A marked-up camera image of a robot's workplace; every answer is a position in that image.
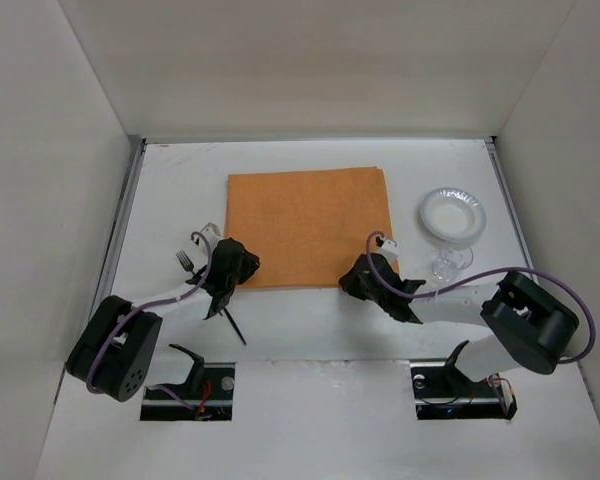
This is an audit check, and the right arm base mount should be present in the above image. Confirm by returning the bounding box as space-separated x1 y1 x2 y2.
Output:
410 341 518 421

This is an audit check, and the black plastic knife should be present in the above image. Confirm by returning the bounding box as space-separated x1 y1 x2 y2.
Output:
223 308 247 346

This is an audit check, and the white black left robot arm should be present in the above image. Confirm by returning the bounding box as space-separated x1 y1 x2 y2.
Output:
65 232 260 402

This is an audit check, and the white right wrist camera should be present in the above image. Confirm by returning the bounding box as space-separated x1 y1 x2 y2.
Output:
375 236 399 264

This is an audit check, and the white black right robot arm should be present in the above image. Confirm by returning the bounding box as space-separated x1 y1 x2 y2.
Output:
339 253 579 383

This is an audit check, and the white paper bowl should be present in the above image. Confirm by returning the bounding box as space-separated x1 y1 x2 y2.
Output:
419 187 487 244

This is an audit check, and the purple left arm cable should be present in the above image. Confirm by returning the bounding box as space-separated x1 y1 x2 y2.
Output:
86 230 216 396

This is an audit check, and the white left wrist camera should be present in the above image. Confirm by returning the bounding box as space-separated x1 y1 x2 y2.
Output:
190 222 224 249

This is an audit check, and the orange cloth placemat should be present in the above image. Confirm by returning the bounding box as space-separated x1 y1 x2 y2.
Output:
225 167 392 289

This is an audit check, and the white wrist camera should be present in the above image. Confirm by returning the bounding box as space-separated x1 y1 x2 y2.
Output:
375 236 399 264
190 222 224 249

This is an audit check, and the clear plastic cup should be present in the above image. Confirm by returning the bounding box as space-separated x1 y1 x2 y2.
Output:
431 245 474 284

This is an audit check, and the black plastic fork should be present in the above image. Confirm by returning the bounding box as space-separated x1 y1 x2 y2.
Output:
176 250 197 284

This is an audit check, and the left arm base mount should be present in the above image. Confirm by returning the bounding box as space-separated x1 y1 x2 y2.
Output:
139 344 236 422

